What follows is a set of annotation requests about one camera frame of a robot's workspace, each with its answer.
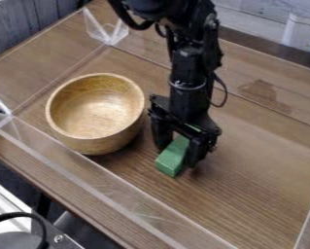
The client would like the green rectangular block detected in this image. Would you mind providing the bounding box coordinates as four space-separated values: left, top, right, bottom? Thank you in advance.
155 135 190 177

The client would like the clear acrylic corner bracket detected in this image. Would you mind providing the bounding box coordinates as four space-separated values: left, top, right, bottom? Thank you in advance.
81 8 129 46

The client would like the white container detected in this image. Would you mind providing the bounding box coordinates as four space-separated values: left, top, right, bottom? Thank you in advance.
282 13 310 53

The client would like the clear acrylic front wall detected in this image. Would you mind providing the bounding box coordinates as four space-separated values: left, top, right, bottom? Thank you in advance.
0 114 238 249

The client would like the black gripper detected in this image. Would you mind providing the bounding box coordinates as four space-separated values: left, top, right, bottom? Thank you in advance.
148 79 222 168

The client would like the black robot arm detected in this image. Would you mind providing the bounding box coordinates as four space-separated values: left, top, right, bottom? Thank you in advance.
108 0 223 167

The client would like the brown wooden bowl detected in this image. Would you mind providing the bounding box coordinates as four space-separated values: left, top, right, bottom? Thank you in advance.
45 73 145 156

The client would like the grey metal bracket with screw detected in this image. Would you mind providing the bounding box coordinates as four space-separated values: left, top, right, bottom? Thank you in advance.
44 220 84 249

